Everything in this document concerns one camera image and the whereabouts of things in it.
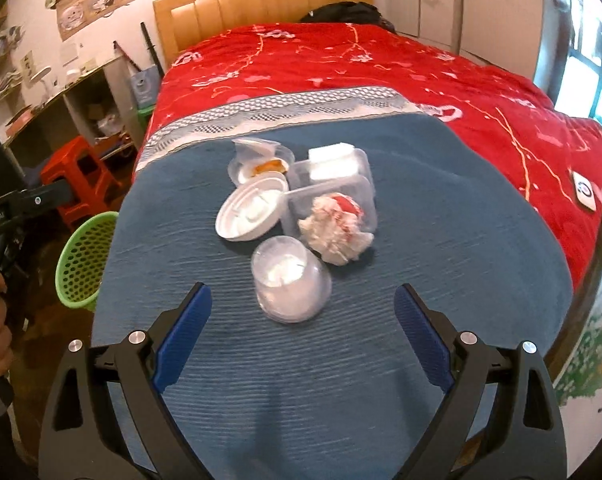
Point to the black clothes pile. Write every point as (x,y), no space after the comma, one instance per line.
(346,12)

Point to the black long stick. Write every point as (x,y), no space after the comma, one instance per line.
(153,50)

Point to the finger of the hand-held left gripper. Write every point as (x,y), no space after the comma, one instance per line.
(41,199)

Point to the black chair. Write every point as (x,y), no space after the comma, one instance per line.
(1,165)

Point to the clear round food container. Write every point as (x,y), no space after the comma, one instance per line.
(248,160)

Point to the light blue bag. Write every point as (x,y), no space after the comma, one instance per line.
(145,87)

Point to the colourful printed mat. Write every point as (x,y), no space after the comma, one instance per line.
(591,350)

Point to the wooden bed headboard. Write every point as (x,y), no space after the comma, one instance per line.
(241,10)

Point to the wall poster strip of faces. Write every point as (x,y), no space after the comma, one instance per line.
(88,7)

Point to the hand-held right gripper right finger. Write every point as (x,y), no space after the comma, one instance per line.
(421,335)

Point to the bread piece with orange topping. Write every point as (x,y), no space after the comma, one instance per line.
(270,166)

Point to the red plastic stool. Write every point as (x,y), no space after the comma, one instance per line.
(78,180)

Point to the white round plastic lid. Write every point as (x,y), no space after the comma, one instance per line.
(251,210)

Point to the clear plastic cup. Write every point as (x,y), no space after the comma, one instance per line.
(291,280)

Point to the window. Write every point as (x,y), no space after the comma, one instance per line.
(588,55)

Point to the white red-stained tissue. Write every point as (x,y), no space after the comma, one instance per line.
(333,232)

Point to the green plastic stool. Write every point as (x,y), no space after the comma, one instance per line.
(145,116)

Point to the white wardrobe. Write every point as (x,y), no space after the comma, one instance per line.
(461,5)

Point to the clear rectangular plastic box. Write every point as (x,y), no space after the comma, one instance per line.
(301,205)
(363,165)

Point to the white desk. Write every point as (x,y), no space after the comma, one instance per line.
(76,90)

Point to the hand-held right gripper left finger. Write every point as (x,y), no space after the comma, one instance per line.
(186,335)

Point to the green mesh plastic basket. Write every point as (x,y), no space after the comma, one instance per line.
(83,260)

